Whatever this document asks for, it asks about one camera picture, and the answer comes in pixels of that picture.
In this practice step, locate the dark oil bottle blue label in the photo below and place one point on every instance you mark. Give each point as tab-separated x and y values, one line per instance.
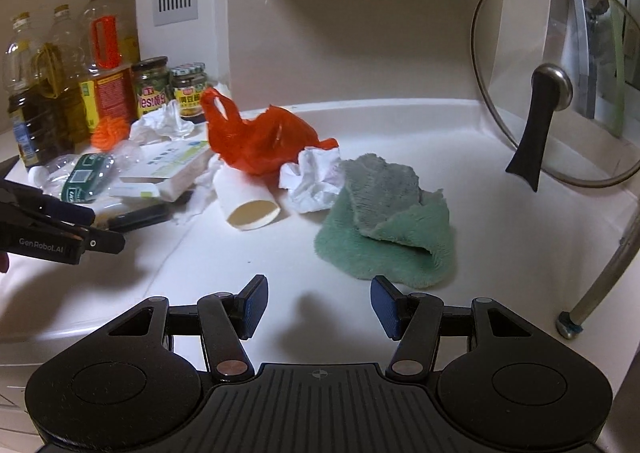
35	128

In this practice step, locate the short glass pickle jar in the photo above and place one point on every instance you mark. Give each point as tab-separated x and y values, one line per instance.
189	93

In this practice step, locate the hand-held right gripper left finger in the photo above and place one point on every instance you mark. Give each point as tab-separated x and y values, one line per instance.
252	305

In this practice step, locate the white cardboard box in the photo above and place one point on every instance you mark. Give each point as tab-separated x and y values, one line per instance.
170	163

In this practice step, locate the white paper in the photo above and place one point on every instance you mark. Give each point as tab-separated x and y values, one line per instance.
312	178
150	128

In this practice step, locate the clear plastic wrapper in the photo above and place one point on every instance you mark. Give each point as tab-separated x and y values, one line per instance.
181	125

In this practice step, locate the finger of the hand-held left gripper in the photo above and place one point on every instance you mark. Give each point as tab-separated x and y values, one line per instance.
65	213
102	242

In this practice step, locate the small white flat box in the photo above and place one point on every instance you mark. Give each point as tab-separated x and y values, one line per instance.
132	189

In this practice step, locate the crushed clear plastic bottle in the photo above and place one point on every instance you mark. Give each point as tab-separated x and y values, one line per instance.
85	175

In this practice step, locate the white paper tube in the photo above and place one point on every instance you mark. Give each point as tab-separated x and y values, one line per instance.
245	200

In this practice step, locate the steel dish rack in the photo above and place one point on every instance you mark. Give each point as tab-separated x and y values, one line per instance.
602	283

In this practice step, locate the red plastic bag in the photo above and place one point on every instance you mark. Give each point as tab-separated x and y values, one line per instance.
260	138

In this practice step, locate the black marker pen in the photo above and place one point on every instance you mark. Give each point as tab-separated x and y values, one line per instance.
137	219

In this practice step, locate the tall glass pickle jar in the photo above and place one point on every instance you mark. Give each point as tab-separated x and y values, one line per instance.
150	93

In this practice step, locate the orange plastic mesh ball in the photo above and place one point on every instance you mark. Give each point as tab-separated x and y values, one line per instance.
111	132

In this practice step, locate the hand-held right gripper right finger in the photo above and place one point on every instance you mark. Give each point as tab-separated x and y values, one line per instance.
385	305

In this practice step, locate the light green cutting board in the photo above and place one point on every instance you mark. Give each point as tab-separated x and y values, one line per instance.
614	58

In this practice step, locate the green cloth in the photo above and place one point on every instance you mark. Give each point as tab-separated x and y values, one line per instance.
390	238

